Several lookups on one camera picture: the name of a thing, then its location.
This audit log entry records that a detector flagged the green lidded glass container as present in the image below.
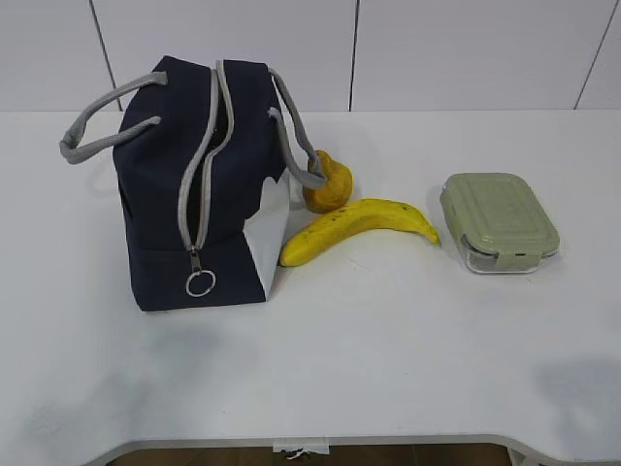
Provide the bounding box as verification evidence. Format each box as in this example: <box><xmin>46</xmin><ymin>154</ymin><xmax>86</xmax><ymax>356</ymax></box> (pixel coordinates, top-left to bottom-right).
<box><xmin>440</xmin><ymin>173</ymin><xmax>560</xmax><ymax>275</ymax></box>

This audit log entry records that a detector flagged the navy blue lunch bag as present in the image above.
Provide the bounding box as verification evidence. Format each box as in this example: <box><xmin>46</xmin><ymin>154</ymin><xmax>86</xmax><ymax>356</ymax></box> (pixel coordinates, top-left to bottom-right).
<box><xmin>58</xmin><ymin>55</ymin><xmax>329</xmax><ymax>314</ymax></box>

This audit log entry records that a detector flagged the yellow pear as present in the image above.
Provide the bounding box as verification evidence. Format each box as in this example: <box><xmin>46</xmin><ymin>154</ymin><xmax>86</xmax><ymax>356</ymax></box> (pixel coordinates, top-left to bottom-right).
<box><xmin>303</xmin><ymin>150</ymin><xmax>353</xmax><ymax>214</ymax></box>

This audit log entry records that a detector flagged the white tape on table edge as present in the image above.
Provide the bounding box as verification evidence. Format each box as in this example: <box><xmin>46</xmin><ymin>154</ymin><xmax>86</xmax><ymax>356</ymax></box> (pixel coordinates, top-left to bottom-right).
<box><xmin>272</xmin><ymin>439</ymin><xmax>330</xmax><ymax>461</ymax></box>

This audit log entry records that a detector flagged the yellow banana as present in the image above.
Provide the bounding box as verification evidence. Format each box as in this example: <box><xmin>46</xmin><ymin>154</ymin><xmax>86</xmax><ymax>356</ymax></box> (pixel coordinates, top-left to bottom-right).
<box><xmin>278</xmin><ymin>198</ymin><xmax>441</xmax><ymax>267</ymax></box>

